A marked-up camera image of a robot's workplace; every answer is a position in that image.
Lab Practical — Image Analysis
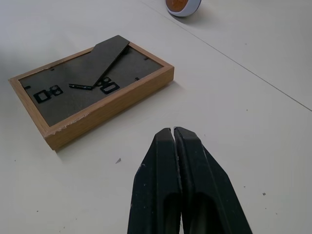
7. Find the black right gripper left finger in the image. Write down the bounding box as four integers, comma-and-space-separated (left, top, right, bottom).
126, 127, 183, 234

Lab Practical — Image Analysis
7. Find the wooden picture frame face down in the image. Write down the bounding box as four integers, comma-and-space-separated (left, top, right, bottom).
8, 35, 175, 153

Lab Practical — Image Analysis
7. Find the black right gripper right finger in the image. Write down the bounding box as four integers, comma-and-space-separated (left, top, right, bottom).
173, 126, 254, 234

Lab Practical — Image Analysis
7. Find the white round orange-faced object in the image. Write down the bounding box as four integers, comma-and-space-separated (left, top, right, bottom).
165, 0, 202, 18

